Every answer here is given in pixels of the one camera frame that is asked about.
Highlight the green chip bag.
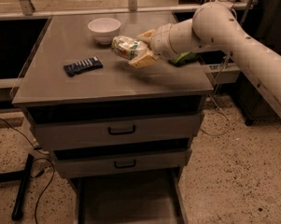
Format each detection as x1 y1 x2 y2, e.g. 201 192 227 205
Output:
169 52 198 67

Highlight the black handle top drawer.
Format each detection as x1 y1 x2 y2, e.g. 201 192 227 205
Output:
107 125 136 135

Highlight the dark blue snack bar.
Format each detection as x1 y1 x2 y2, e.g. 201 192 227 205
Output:
63 57 103 77

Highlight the dark cabinet at right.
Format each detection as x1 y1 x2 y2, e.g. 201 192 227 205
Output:
242 0 281 118

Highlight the white power cable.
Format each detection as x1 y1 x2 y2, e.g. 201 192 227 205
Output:
200 54 232 137

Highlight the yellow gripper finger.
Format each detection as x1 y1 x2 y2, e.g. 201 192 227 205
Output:
136 29 155 45
129 50 158 68

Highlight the grey side bracket box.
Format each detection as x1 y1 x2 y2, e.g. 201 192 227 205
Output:
204 63 240 85

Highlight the black floor cable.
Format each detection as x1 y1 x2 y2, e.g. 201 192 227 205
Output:
0 109 56 224

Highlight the white ceramic bowl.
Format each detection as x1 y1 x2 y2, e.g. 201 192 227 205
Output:
88 18 121 45

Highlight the black floor stand bar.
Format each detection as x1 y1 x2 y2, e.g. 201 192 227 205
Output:
11 154 34 221

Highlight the grey drawer cabinet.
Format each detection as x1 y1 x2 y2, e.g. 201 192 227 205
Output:
9 11 215 224

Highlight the middle grey drawer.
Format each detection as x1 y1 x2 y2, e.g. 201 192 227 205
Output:
55 148 191 179

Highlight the black handle drawer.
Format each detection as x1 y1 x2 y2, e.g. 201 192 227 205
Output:
107 125 136 135
114 160 136 169

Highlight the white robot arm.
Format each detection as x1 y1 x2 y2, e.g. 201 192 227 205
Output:
130 2 281 118

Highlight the crushed 7up can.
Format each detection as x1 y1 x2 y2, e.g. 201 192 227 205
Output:
111 35 148 61

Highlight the bottom open grey drawer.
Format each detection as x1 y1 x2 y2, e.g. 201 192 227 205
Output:
75 169 189 224

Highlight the black handle middle drawer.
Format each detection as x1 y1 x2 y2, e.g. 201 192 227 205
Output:
114 160 136 169

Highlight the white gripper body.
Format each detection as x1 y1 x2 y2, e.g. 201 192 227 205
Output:
150 23 177 60

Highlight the top grey drawer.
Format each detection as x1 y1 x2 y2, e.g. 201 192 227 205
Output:
31 112 204 151

